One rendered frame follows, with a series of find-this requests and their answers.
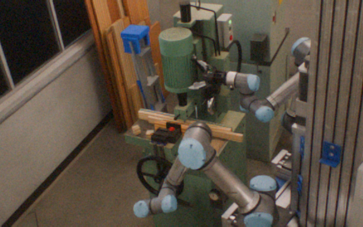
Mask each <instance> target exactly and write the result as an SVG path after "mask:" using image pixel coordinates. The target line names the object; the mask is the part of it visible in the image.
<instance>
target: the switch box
mask: <svg viewBox="0 0 363 227"><path fill-rule="evenodd" d="M229 20H231V25H230V24H229ZM229 25H230V26H229ZM229 27H231V30H230V31H231V32H230V31H229ZM217 30H218V36H219V46H220V47H228V46H229V44H230V43H231V42H232V41H233V39H232V41H231V42H230V39H229V37H230V35H232V36H233V17H232V15H229V14H222V15H220V17H218V19H217ZM229 32H230V33H229ZM229 42H230V43H229Z"/></svg>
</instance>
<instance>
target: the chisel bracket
mask: <svg viewBox="0 0 363 227"><path fill-rule="evenodd" d="M194 103H195V98H191V97H187V105H186V106H184V107H181V106H179V105H176V106H175V108H174V115H175V117H177V116H178V115H179V114H180V116H179V117H178V119H180V120H187V119H188V117H189V116H190V115H191V113H192V112H193V111H194V110H195V107H193V104H194Z"/></svg>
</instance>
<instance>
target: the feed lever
mask: <svg viewBox="0 0 363 227"><path fill-rule="evenodd" d="M190 60H191V61H192V62H195V63H196V65H198V67H199V69H200V71H201V72H202V73H204V70H203V69H202V67H201V65H200V64H199V63H198V61H197V56H196V55H193V56H191V57H190ZM220 90H221V86H220V87H218V89H215V88H213V86H211V87H210V88H209V92H210V93H212V94H216V95H218V94H219V93H220Z"/></svg>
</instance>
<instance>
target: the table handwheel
mask: <svg viewBox="0 0 363 227"><path fill-rule="evenodd" d="M147 161H157V162H159V163H162V164H164V167H163V169H162V170H161V171H157V172H156V174H151V173H145V172H142V171H141V167H142V164H143V163H144V162H147ZM172 166H173V164H172V163H170V162H169V161H168V160H167V159H165V158H163V157H160V156H156V155H148V156H144V157H142V158H141V159H140V160H139V162H138V164H137V168H136V170H137V176H138V178H139V180H140V182H141V184H143V186H144V187H145V188H147V189H148V190H149V191H150V192H151V193H152V194H154V195H156V194H157V190H156V189H154V188H153V187H152V186H150V185H149V184H148V183H147V181H146V180H145V179H144V177H143V176H147V177H152V178H153V179H154V181H155V182H156V183H158V184H160V183H161V182H162V179H165V178H166V174H167V173H168V171H169V170H170V169H171V167H172ZM142 175H143V176H142ZM183 188H184V181H182V183H181V185H180V187H179V188H178V192H177V193H176V197H178V196H179V195H181V193H182V192H183Z"/></svg>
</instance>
